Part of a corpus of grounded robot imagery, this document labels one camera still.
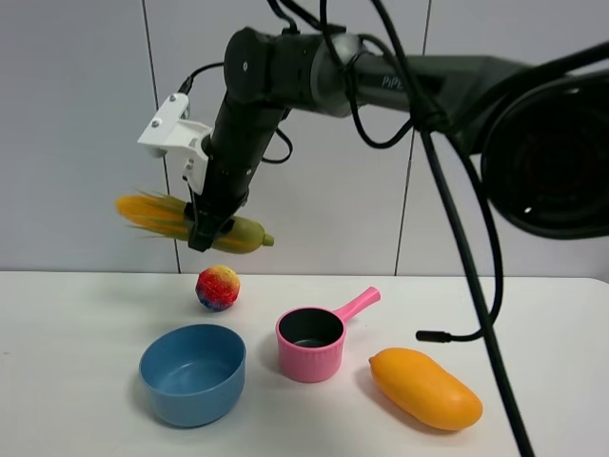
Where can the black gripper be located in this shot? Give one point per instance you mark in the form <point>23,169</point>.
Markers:
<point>241,135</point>

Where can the yellow green corn cob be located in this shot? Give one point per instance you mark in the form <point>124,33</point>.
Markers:
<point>166,216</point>

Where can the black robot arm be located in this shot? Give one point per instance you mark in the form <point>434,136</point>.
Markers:
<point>541,132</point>

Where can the multicoloured textured ball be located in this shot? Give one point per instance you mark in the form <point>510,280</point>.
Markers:
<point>218,288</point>

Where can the pink toy saucepan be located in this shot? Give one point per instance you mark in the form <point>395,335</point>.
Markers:
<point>310,341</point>

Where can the blue plastic bowl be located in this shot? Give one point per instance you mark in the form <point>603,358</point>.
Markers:
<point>194,375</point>

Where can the orange yellow mango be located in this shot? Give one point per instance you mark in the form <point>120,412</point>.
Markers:
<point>419,386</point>

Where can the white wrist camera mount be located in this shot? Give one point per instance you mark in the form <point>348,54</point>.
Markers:
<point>169,130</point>

